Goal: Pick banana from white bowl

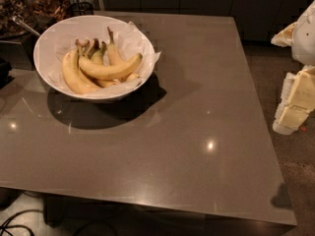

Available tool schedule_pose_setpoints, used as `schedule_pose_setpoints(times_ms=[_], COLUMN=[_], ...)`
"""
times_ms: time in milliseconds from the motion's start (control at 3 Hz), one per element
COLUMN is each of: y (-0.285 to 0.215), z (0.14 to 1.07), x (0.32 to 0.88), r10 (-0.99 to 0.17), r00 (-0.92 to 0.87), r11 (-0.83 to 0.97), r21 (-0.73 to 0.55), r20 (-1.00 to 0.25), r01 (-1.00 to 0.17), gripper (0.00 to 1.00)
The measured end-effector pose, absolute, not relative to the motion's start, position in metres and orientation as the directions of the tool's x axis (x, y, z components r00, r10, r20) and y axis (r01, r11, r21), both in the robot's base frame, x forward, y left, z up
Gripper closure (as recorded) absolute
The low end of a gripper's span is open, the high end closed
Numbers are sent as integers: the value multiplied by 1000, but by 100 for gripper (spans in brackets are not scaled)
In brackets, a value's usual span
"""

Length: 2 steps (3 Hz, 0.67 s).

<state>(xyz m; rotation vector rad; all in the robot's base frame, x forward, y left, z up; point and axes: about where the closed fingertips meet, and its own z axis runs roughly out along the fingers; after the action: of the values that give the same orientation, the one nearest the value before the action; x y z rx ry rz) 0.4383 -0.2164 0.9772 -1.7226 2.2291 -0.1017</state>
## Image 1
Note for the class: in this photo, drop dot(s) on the curved yellow banana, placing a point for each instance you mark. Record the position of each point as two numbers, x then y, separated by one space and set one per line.
110 72

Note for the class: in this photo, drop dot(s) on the black wire basket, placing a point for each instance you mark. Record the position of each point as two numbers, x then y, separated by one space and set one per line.
81 9

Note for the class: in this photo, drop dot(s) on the glass bowl of nuts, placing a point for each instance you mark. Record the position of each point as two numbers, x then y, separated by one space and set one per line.
22 9

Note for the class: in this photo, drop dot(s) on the small lower yellow banana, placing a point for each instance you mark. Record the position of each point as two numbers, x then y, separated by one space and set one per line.
114 82

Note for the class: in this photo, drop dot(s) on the black object at left edge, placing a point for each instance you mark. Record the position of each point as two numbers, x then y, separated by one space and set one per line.
5 68

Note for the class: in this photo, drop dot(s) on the white ceramic bowl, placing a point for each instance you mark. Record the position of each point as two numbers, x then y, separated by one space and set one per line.
57 40

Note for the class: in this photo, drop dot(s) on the upright back yellow banana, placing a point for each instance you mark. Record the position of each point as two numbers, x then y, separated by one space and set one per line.
112 51

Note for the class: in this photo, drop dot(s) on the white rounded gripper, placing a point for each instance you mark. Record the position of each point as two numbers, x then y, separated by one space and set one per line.
305 38

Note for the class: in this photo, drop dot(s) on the white paper bowl liner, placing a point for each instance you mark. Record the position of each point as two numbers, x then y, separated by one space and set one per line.
94 58

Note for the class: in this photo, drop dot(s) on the left large yellow banana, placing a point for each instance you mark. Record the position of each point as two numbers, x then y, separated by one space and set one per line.
72 74

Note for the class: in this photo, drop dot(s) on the greenish middle banana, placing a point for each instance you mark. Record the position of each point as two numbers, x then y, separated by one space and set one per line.
98 52

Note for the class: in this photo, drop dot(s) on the metal serving spoon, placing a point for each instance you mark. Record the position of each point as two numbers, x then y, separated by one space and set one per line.
22 24

